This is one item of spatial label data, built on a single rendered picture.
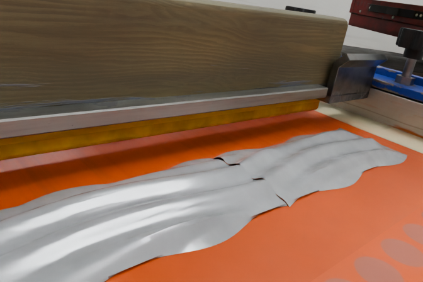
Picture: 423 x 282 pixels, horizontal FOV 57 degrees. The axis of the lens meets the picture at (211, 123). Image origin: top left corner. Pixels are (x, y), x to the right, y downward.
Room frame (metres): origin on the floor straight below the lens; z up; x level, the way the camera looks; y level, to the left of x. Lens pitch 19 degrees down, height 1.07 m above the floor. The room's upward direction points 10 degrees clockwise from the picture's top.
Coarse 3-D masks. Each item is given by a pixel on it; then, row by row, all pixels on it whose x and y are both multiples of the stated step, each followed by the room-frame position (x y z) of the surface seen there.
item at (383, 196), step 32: (224, 128) 0.32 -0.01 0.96; (256, 128) 0.34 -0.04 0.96; (288, 128) 0.35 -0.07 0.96; (320, 128) 0.37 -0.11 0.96; (352, 128) 0.39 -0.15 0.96; (416, 160) 0.33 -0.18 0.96; (320, 192) 0.23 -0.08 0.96; (352, 192) 0.24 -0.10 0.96; (384, 192) 0.25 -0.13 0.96; (416, 192) 0.26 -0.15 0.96; (320, 224) 0.19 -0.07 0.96; (352, 224) 0.20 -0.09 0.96; (384, 224) 0.21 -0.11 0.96
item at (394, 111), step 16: (368, 96) 0.45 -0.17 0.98; (384, 96) 0.43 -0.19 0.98; (400, 96) 0.42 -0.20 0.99; (352, 112) 0.46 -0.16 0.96; (368, 112) 0.44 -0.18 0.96; (384, 112) 0.43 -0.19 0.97; (400, 112) 0.42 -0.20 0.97; (416, 112) 0.41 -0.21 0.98; (400, 128) 0.41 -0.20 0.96; (416, 128) 0.40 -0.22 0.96
